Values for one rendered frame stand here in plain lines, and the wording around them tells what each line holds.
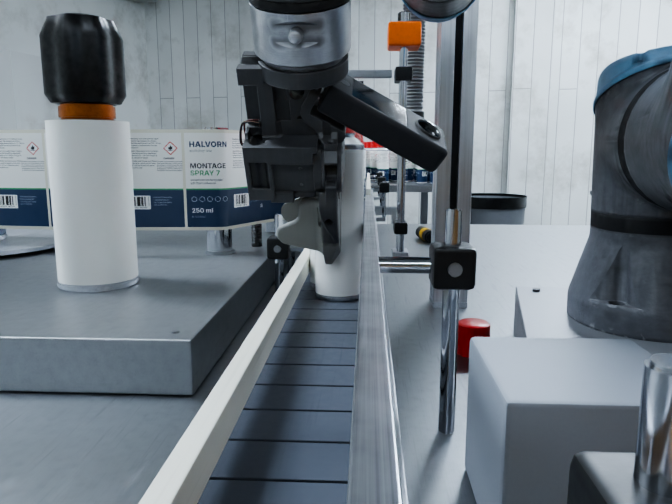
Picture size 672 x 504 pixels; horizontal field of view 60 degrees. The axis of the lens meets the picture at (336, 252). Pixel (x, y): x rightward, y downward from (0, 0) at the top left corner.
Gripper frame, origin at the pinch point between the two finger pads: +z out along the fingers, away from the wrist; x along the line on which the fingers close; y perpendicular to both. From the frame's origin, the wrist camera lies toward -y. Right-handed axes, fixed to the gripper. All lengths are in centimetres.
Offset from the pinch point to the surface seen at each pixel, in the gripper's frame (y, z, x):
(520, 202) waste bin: -119, 222, -329
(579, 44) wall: -172, 141, -434
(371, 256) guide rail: -3.4, -11.0, 13.7
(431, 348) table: -10.0, 9.9, 3.7
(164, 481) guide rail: 4.2, -17.4, 34.2
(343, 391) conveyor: -1.7, -6.0, 21.5
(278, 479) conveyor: 1.0, -11.2, 30.6
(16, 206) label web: 50, 12, -25
